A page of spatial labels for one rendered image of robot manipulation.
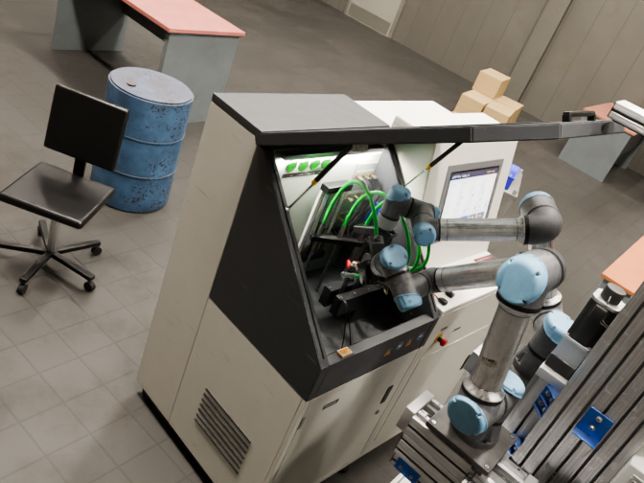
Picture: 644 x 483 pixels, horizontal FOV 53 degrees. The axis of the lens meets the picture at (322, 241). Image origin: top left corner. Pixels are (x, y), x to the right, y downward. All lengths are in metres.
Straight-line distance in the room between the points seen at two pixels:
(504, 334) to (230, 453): 1.34
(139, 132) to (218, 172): 1.79
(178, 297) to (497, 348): 1.40
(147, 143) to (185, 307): 1.67
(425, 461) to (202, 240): 1.12
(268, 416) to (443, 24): 9.85
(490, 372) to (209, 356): 1.21
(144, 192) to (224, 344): 1.98
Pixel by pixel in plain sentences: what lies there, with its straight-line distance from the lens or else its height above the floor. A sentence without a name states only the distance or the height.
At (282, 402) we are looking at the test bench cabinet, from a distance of 2.32.
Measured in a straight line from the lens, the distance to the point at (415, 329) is 2.51.
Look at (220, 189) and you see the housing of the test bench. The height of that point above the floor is 1.21.
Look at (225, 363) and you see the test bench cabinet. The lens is 2.51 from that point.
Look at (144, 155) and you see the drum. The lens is 4.13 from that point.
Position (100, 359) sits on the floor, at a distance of 3.28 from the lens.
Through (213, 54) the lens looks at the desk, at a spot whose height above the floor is 0.64.
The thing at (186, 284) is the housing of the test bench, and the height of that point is 0.75.
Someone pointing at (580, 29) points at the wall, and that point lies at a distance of 10.82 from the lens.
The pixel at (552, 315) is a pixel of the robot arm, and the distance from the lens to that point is 2.38.
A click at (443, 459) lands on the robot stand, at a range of 2.11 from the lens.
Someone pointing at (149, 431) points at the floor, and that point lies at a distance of 3.03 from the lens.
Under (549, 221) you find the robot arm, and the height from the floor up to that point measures 1.60.
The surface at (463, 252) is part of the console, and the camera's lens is 3.06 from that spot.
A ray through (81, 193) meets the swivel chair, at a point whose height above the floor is 0.48.
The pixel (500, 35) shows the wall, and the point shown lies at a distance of 11.22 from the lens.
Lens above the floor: 2.30
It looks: 29 degrees down
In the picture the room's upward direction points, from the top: 22 degrees clockwise
